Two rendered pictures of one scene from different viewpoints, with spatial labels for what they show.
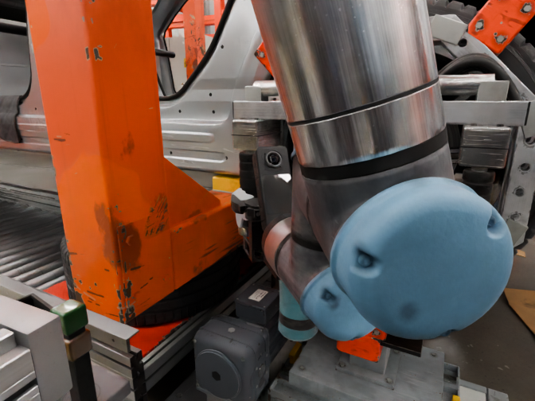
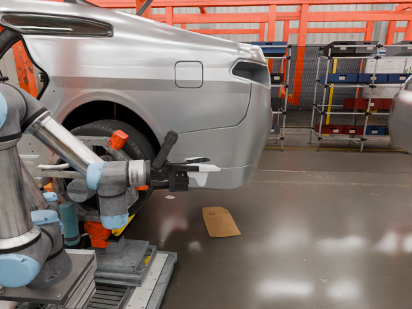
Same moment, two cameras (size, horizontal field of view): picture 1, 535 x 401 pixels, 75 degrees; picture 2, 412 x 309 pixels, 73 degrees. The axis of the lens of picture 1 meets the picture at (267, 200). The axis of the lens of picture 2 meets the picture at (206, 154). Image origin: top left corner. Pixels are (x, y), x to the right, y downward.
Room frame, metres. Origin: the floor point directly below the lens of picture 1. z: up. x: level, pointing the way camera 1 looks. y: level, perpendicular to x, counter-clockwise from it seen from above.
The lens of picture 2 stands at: (-0.99, -0.35, 1.49)
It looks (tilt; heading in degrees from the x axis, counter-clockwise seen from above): 17 degrees down; 341
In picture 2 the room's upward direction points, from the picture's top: straight up
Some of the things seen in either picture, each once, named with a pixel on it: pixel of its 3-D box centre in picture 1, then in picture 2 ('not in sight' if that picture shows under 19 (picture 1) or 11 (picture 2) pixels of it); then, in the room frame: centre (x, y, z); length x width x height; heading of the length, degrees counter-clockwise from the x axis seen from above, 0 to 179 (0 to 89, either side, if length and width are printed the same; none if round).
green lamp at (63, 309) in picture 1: (69, 317); not in sight; (0.50, 0.32, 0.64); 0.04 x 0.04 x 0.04; 62
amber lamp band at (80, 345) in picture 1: (74, 342); not in sight; (0.50, 0.32, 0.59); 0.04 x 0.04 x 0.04; 62
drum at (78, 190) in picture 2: not in sight; (87, 184); (0.66, -0.20, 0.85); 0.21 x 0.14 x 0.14; 152
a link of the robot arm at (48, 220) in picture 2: not in sight; (39, 232); (-0.06, -0.10, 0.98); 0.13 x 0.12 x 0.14; 170
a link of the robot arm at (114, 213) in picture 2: not in sight; (114, 205); (-0.21, -0.34, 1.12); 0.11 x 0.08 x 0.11; 170
